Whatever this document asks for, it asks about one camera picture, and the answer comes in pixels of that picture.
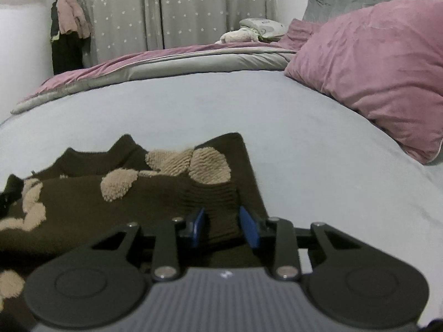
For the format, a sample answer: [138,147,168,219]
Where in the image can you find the dark brown patterned sweater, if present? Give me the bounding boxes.
[1,133,267,331]

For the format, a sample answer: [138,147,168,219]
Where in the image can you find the hanging pink black clothes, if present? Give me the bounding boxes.
[50,0,92,75]

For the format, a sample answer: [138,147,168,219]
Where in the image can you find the light blue bed sheet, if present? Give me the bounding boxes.
[1,71,442,323]

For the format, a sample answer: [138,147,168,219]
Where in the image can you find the pink grey duvet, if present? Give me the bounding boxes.
[11,42,297,115]

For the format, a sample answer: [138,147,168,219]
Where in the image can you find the white plush toy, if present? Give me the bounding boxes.
[216,28,259,44]

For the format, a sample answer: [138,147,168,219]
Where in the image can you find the grey white small pillow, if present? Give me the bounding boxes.
[239,18,288,40]

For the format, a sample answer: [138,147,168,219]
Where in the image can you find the large pink pillow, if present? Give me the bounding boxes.
[285,0,442,164]

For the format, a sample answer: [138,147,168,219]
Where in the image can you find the grey dotted curtain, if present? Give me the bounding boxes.
[80,0,275,64]

